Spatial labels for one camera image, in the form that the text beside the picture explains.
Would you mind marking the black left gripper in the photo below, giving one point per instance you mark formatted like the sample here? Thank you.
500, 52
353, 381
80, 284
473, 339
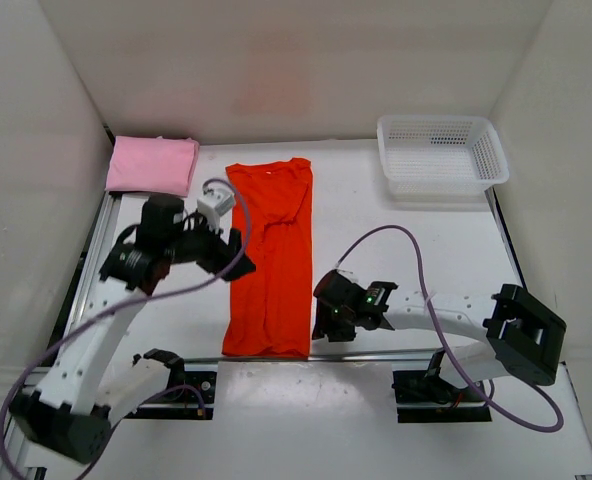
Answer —
222, 253

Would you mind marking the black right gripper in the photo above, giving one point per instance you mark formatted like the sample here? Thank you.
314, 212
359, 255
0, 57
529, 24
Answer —
323, 325

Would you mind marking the orange t shirt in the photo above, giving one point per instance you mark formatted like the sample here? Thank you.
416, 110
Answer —
270, 309

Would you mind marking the pink t shirt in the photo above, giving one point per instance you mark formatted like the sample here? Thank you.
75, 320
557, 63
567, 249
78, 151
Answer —
152, 165

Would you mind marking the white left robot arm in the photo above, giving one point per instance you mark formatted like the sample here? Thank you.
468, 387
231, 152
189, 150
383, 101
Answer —
71, 411

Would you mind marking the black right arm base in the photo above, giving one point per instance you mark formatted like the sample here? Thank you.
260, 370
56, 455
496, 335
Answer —
423, 398

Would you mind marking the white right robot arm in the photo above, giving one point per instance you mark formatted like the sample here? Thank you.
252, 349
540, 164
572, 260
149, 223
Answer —
511, 332

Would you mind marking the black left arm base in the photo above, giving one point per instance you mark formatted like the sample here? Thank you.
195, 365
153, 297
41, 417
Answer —
195, 402

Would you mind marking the white plastic laundry basket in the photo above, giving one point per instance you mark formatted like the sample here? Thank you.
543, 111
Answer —
440, 156

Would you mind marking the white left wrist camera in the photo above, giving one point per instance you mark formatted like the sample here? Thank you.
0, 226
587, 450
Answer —
216, 200

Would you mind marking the aluminium table edge rail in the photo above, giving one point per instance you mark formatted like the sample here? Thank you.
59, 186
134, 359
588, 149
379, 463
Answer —
202, 355

